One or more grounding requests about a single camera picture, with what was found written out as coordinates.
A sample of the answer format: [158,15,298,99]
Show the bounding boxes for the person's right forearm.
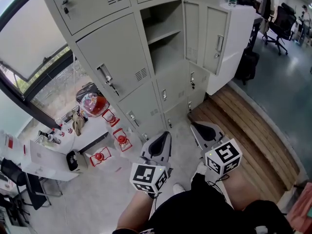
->
[220,173,265,212]

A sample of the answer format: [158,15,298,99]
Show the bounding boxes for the black bag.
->
[234,46,260,85]

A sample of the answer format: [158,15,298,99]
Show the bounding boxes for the black folding chair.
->
[0,158,52,211]

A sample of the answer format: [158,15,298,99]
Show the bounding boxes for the person's black clothing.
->
[138,173,295,234]

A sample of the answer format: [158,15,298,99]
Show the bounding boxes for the colourful clear plastic bag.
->
[80,93,111,118]

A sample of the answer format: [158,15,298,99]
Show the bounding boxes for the small black white appliance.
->
[66,150,88,173]

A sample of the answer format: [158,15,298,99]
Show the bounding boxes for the wooden slatted platform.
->
[187,84,301,204]

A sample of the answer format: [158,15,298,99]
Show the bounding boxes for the white papers with red labels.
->
[0,130,30,161]

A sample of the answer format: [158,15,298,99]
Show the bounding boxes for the person's white shoe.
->
[173,183,186,195]
[191,161,208,180]

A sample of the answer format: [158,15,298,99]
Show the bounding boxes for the black framed window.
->
[0,0,85,131]

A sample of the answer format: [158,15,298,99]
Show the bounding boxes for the white box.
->
[20,139,81,182]

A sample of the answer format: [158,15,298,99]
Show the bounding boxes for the pink fabric item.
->
[289,182,312,230]

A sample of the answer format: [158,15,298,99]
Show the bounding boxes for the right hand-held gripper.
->
[190,121,242,176]

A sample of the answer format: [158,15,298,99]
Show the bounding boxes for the white side cabinet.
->
[206,2,257,96]

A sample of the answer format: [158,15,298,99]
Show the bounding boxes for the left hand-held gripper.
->
[130,131,173,195]

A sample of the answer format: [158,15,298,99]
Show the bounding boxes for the grey locker door with key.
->
[76,13,157,100]

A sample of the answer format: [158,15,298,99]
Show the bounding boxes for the black office chair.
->
[262,2,297,56]

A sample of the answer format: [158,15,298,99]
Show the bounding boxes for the red lantern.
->
[101,109,121,128]
[89,146,113,168]
[112,128,133,153]

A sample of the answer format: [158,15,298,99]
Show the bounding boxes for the person's left forearm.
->
[116,191,159,232]

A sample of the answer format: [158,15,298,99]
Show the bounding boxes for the white table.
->
[52,116,110,155]

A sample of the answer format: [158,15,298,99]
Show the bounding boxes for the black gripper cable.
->
[206,174,231,203]

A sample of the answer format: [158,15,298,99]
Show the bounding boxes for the beige cloth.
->
[71,110,86,137]

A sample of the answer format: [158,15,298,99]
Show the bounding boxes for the grey metal locker cabinet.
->
[38,0,231,143]

